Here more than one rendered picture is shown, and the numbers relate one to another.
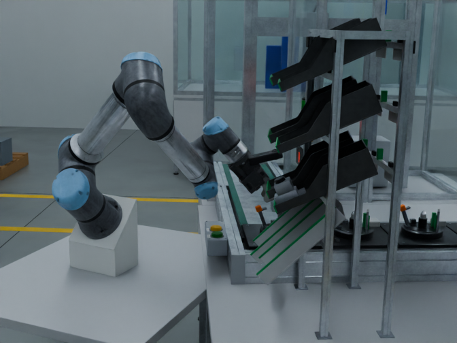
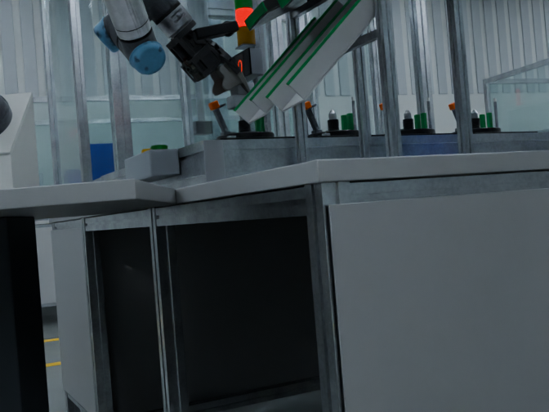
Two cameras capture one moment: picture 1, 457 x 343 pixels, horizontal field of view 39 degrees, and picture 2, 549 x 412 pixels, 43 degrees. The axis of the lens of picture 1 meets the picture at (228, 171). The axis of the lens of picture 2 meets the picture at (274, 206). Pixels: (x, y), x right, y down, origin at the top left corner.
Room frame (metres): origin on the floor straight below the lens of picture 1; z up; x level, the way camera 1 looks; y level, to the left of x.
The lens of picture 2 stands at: (0.51, 0.43, 0.79)
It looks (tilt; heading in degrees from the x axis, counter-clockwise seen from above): 1 degrees up; 337
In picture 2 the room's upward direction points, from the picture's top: 5 degrees counter-clockwise
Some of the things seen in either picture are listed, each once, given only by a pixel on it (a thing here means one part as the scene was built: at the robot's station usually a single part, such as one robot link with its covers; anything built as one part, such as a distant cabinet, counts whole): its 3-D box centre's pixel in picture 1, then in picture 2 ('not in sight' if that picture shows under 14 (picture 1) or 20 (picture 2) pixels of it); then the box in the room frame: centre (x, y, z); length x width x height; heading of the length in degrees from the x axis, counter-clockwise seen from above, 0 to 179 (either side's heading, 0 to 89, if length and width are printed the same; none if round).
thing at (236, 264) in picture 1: (229, 225); (152, 178); (2.36, -0.01, 0.91); 0.89 x 0.06 x 0.11; 5
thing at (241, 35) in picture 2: not in sight; (246, 37); (2.30, -0.28, 1.29); 0.05 x 0.05 x 0.05
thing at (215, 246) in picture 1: (215, 237); (150, 166); (2.17, 0.04, 0.93); 0.21 x 0.07 x 0.06; 5
